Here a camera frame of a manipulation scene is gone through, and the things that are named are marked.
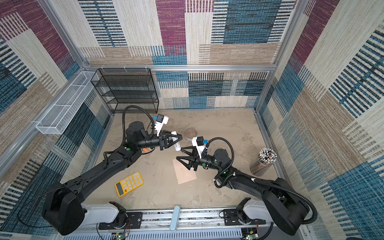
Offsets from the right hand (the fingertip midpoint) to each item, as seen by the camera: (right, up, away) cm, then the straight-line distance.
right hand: (179, 155), depth 70 cm
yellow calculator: (-29, -18, +13) cm, 37 cm away
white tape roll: (+4, +8, +35) cm, 36 cm away
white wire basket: (-58, +16, 0) cm, 60 cm away
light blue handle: (-2, -30, +1) cm, 30 cm away
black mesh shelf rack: (-45, +40, +37) cm, 71 cm away
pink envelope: (+1, -14, +17) cm, 22 cm away
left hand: (+1, +9, -3) cm, 9 cm away
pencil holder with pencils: (+42, -5, +5) cm, 42 cm away
